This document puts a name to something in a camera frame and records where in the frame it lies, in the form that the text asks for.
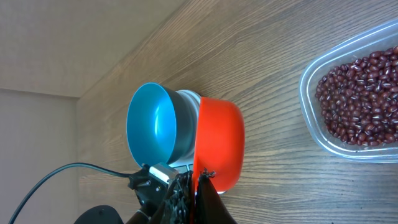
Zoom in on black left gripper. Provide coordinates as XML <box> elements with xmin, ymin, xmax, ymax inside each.
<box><xmin>128</xmin><ymin>164</ymin><xmax>171</xmax><ymax>223</ymax></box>

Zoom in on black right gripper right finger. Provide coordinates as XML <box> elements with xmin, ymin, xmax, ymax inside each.
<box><xmin>195</xmin><ymin>169</ymin><xmax>237</xmax><ymax>224</ymax></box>

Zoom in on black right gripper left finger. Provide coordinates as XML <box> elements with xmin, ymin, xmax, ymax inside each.
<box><xmin>147</xmin><ymin>171</ymin><xmax>193</xmax><ymax>224</ymax></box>

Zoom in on red scoop blue handle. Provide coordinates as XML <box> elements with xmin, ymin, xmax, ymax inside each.
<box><xmin>192</xmin><ymin>96</ymin><xmax>245</xmax><ymax>223</ymax></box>

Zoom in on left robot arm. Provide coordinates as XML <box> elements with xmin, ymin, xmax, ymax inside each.
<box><xmin>75</xmin><ymin>162</ymin><xmax>178</xmax><ymax>224</ymax></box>

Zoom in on white digital kitchen scale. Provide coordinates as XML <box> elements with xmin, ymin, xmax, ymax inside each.
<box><xmin>167</xmin><ymin>90</ymin><xmax>201</xmax><ymax>173</ymax></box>

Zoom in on blue metal bowl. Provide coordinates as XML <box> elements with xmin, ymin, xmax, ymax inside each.
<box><xmin>126</xmin><ymin>83</ymin><xmax>179</xmax><ymax>166</ymax></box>

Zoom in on clear plastic container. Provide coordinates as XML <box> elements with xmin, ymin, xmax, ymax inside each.
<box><xmin>298</xmin><ymin>19</ymin><xmax>397</xmax><ymax>163</ymax></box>

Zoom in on red adzuki beans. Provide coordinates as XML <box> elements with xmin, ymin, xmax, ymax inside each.
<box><xmin>315</xmin><ymin>47</ymin><xmax>397</xmax><ymax>146</ymax></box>

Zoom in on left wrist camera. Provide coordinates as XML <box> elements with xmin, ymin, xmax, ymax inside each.
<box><xmin>149</xmin><ymin>162</ymin><xmax>179</xmax><ymax>185</ymax></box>

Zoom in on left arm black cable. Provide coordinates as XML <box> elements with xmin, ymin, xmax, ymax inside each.
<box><xmin>7</xmin><ymin>162</ymin><xmax>131</xmax><ymax>224</ymax></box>

